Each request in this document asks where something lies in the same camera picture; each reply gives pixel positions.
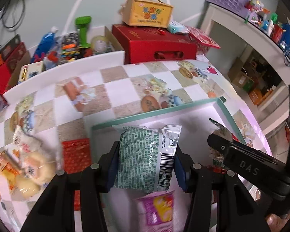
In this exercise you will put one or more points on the white box with yellow print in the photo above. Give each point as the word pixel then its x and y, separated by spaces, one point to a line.
pixel 30 71

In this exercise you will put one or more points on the clear tape roll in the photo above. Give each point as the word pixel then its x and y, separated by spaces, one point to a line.
pixel 100 44

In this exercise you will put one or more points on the red gift box with slot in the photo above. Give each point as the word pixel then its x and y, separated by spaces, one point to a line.
pixel 157 46

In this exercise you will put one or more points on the white tray with teal rim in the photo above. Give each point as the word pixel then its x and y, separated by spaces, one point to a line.
pixel 195 118

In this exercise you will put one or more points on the bread roll packets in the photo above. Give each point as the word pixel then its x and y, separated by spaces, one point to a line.
pixel 42 160

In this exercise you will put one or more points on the brown cardboard box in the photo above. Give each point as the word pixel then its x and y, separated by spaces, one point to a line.
pixel 240 77

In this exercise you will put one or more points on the teal and white snack packet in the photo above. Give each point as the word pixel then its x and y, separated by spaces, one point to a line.
pixel 145 159

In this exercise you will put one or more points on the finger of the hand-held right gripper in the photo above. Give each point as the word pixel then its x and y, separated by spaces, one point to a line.
pixel 244 166

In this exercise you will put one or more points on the pale yellow cake packet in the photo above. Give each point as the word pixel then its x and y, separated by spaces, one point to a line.
pixel 25 188

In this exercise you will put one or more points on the light blue tissue pack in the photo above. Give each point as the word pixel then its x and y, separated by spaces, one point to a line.
pixel 177 27

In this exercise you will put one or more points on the open cardboard box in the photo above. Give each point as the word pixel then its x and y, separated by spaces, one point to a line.
pixel 112 41

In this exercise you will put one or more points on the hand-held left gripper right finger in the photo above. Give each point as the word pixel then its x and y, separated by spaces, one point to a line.
pixel 180 174

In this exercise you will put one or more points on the pile of colourful small items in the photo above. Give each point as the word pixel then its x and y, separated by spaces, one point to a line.
pixel 268 19

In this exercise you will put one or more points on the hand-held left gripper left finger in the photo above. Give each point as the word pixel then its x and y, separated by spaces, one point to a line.
pixel 113 171

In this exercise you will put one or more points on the pink snack packet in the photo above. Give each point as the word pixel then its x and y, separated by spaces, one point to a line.
pixel 157 207

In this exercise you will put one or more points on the white shelf unit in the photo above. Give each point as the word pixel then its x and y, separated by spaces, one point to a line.
pixel 212 17

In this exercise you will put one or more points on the red patterned paper bag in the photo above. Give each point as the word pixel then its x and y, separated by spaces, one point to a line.
pixel 203 37

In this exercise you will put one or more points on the pile of colourful toys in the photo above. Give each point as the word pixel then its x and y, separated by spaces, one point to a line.
pixel 67 46

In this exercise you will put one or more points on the person's right hand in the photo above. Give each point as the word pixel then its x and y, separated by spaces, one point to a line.
pixel 275 222

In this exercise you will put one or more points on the orange box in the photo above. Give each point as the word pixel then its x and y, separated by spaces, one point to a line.
pixel 258 95

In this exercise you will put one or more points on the long red patterned snack packet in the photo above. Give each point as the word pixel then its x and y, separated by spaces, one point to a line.
pixel 77 152

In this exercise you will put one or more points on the green dumbbell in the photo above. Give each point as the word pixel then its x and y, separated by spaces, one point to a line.
pixel 83 29

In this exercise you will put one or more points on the orange and white snack packet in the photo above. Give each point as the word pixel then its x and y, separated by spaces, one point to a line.
pixel 4 166

